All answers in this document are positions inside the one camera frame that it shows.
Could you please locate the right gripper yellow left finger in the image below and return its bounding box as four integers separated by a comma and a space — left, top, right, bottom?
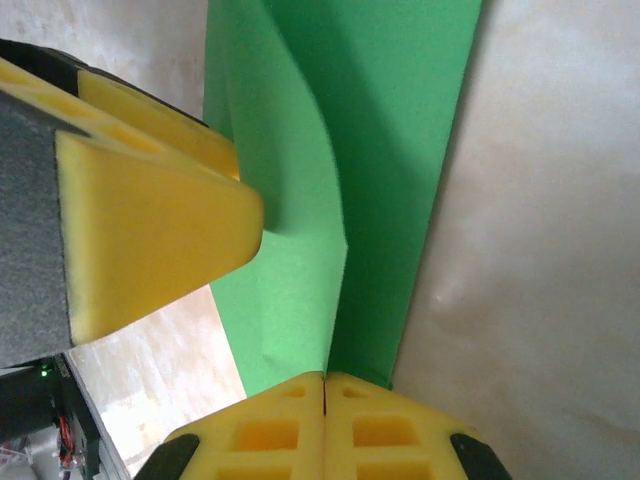
132, 371, 327, 480

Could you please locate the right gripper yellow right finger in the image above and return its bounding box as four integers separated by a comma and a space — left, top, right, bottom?
325, 371, 514, 480

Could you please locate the green square paper sheet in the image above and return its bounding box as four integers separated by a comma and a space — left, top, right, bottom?
202, 0, 485, 396

